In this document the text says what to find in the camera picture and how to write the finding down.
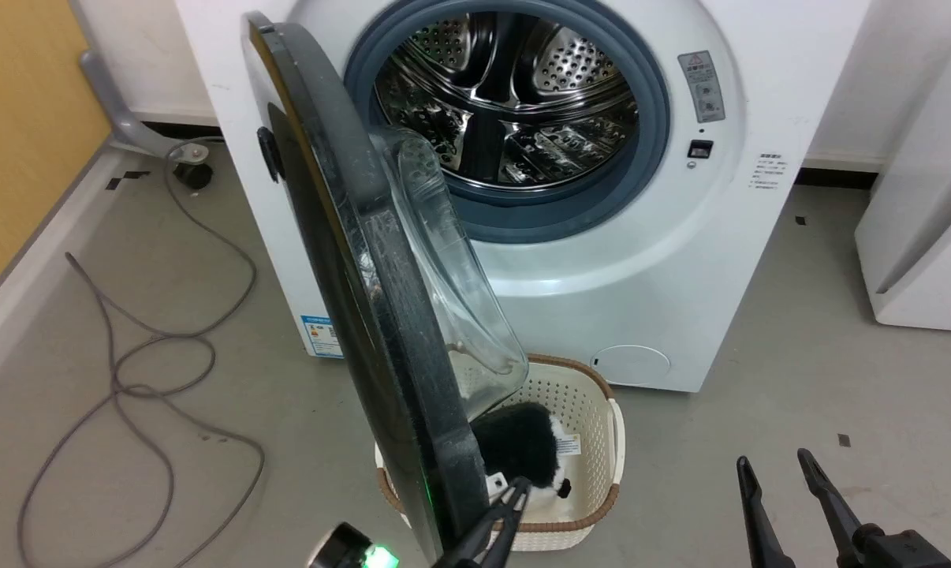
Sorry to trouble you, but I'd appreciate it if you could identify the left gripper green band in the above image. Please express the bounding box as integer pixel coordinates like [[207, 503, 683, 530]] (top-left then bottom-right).
[[308, 476, 533, 568]]

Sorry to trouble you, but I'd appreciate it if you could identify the round black glass washer door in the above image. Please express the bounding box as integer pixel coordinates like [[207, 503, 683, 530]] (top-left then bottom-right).
[[241, 11, 530, 566]]

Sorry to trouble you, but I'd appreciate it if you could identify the white front-load washing machine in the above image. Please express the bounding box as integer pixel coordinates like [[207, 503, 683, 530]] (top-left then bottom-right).
[[174, 0, 872, 394]]

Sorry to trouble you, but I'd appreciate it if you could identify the white appliance cabinet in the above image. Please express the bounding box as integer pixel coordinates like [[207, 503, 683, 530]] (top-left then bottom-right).
[[854, 14, 951, 334]]

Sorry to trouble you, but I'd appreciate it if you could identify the grey floor cable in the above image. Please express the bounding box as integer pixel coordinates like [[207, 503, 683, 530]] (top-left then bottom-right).
[[17, 138, 266, 568]]

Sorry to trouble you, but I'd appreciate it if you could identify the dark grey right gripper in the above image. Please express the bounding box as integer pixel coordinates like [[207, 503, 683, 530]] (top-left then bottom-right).
[[736, 447, 951, 568]]

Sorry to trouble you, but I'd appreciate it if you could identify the cream plastic laundry basket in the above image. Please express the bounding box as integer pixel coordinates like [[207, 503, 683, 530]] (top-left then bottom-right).
[[375, 353, 626, 552]]

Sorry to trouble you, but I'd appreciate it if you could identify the black and white plush toy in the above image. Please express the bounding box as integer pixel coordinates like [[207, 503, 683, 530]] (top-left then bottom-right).
[[471, 402, 582, 503]]

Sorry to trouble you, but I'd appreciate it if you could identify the grey stand leg with caster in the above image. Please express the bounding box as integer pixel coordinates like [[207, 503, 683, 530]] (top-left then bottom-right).
[[79, 49, 214, 191]]

